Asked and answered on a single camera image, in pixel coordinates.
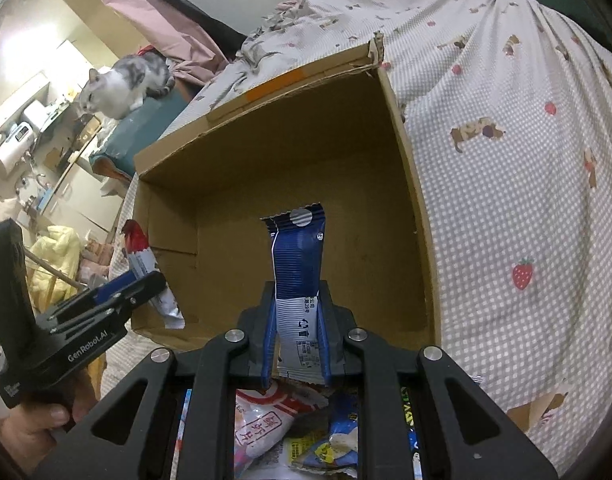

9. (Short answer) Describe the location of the blue white shrimp snack bag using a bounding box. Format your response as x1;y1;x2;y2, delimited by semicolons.
233;379;329;479

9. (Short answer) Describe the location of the small red white snack bar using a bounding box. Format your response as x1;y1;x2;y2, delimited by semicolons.
120;219;187;330

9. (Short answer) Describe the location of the blue white wafer bar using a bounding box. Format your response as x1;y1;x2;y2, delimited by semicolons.
263;203;325;385

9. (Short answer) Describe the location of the blue Lonely God chips bag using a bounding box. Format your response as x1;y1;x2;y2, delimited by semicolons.
285;389;359;479

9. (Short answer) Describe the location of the person's left hand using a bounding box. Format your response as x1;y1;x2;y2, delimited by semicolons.
0;370;97;479

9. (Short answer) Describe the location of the yellow cloth on rack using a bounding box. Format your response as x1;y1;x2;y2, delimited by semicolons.
28;226;82;312

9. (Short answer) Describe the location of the white water heater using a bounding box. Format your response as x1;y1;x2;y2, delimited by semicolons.
0;122;36;178

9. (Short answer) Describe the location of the teal cat perch box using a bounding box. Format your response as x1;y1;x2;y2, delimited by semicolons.
89;89;187;182

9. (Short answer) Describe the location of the grey white cat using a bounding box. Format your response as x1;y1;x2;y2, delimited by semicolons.
77;51;176;120

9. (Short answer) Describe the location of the checkered cartoon duvet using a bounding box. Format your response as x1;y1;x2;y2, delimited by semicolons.
103;0;612;476

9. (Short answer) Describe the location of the brown cardboard box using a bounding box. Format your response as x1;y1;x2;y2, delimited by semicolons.
131;36;440;350

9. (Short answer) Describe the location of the pink curtain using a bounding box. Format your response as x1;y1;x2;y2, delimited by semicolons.
101;0;228;86

